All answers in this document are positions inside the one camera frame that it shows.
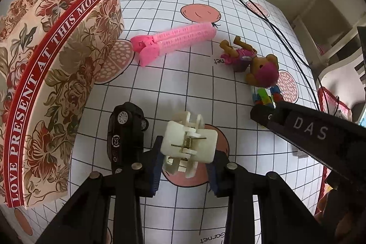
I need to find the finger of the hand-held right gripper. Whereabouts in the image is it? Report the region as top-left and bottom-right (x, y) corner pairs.
(250, 105), (276, 128)

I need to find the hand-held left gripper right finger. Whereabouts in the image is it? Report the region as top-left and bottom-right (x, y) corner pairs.
(207, 151), (334, 244)

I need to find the grid fruit print tablecloth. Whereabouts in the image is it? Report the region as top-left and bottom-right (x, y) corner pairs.
(11, 0), (332, 244)

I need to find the doll with magenta hair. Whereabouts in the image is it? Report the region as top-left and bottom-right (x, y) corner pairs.
(220, 35), (280, 88)

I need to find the white hair claw clip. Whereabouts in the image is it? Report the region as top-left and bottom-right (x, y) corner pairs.
(159, 111), (218, 178)

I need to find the multicolour hair tie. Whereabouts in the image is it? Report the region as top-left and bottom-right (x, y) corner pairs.
(251, 85), (283, 109)

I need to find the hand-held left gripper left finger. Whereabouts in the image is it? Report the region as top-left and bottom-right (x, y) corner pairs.
(36, 135), (165, 244)

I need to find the black toy car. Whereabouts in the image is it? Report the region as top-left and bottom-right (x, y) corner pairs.
(107, 102), (150, 173)

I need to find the floral paper gift box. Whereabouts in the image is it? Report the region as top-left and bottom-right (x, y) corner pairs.
(0, 0), (125, 209)

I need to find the pink hair roller clip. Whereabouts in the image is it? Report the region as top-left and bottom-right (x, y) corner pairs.
(131, 21), (217, 67)

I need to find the white wooden shelf unit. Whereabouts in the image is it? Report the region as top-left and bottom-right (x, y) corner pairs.
(292, 0), (366, 81)

